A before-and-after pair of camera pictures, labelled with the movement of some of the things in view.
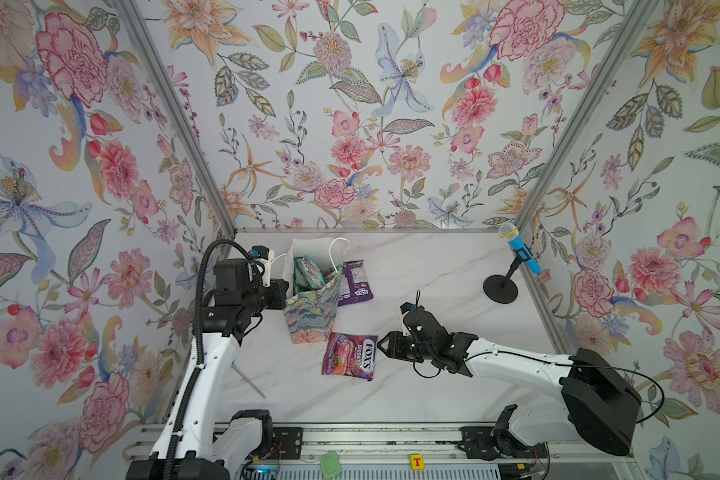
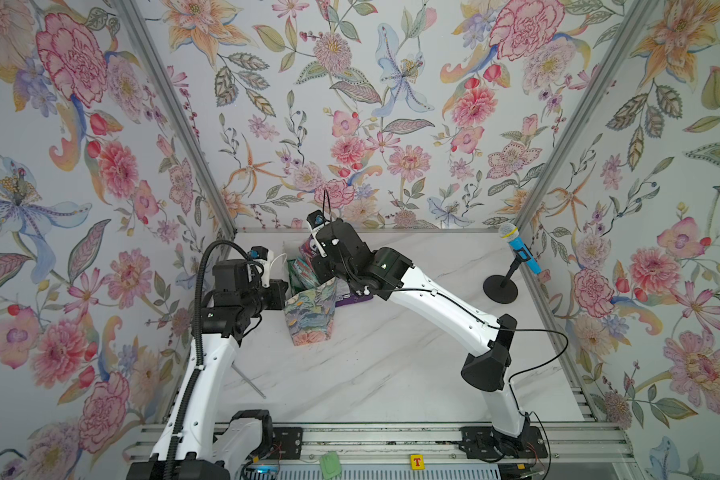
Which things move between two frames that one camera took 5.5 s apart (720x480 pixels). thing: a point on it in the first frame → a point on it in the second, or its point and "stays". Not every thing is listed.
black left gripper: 278,294 stays
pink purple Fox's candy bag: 349,354 → 308,249
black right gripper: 393,347 → 319,269
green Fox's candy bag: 307,275 stays
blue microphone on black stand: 498,288 stays
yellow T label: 417,462 stays
